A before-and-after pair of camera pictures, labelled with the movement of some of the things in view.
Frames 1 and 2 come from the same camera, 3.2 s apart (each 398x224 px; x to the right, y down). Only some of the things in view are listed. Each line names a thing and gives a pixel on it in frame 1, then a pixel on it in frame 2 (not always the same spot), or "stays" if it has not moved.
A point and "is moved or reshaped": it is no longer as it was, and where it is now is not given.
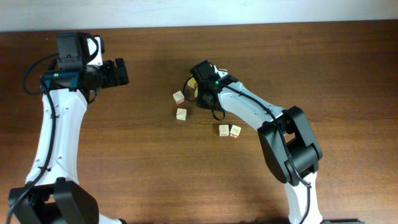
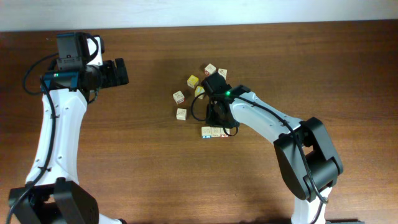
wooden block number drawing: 224,130 is moved or reshaped
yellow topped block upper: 192,83 stays
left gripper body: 106,74 stays
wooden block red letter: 235,131 is moved or reshaped
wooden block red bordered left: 178,97 stays
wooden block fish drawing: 181,114 stays
